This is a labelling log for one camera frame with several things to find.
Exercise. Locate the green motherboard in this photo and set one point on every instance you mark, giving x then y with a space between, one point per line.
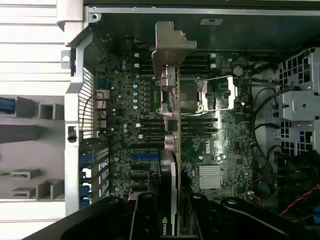
225 150

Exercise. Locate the perforated metal disk bay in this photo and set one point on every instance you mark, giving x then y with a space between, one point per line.
297 110

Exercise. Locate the silver chipset heatsink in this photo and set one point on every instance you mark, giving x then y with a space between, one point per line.
210 176

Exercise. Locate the thin metal locking lever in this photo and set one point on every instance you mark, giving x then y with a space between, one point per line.
222 110
217 78

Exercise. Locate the grey parts rack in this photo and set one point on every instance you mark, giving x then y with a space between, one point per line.
25 155

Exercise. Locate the white case sticker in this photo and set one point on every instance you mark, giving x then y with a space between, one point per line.
211 21

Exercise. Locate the open black PC case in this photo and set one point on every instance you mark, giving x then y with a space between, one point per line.
72 105

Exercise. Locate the black RAM slot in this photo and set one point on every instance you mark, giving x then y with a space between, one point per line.
197 60
197 66
197 118
197 71
197 124
197 55
197 130

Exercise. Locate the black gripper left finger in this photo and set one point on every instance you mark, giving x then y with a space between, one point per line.
146 220

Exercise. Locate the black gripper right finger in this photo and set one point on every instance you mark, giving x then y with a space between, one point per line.
200 220

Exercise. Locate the hard disk with blue bracket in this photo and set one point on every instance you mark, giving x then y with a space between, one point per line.
6 105

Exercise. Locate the metal socket cover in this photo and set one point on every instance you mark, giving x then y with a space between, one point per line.
231 92

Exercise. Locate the blue expansion slot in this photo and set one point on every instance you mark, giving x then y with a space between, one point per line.
145 156

